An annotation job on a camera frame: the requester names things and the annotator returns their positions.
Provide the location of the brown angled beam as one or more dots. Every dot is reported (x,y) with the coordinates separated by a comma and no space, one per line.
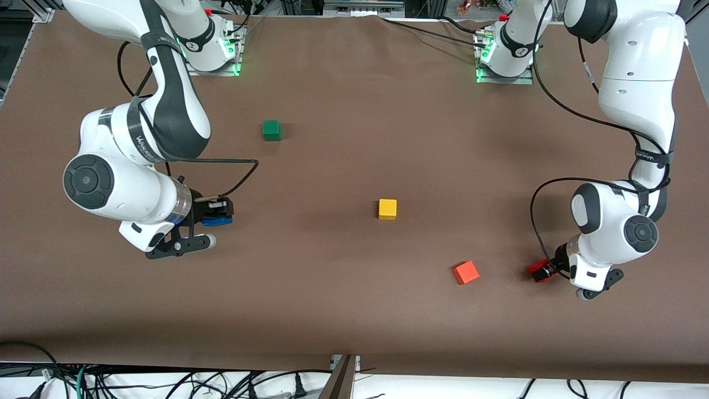
(338,382)

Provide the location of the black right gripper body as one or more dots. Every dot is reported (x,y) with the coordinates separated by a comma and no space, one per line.
(200,210)

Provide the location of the aluminium frame corner profile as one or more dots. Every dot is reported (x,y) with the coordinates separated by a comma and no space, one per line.
(44,15)

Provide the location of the blue cube block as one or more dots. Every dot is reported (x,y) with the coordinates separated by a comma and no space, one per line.
(217,221)

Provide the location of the yellow cube block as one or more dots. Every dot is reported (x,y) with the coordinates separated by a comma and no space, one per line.
(387,209)

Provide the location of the orange cube block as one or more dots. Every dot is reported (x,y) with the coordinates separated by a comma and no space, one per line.
(466,272)

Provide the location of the red cube block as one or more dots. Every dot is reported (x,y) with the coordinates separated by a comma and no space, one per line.
(536,271)

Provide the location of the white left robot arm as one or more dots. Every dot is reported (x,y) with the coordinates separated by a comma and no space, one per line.
(637,83)

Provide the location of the green cube block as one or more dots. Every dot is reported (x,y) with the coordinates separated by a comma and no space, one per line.
(271,129)

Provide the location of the silver metal bracket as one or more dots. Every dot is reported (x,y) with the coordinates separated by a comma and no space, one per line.
(354,361)

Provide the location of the black power plug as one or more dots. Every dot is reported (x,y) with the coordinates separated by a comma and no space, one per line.
(299,388)

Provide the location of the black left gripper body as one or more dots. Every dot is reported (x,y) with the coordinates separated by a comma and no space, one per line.
(560,258)

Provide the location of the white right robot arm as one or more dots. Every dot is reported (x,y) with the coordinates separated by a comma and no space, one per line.
(138,194)

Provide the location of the aluminium frame crossbar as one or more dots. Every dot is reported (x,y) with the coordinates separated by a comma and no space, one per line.
(363,6)

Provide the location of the aluminium right arm base plate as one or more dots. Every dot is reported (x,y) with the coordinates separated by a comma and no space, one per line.
(230,71)

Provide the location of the aluminium left arm base plate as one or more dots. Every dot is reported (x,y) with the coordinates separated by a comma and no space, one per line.
(498,79)

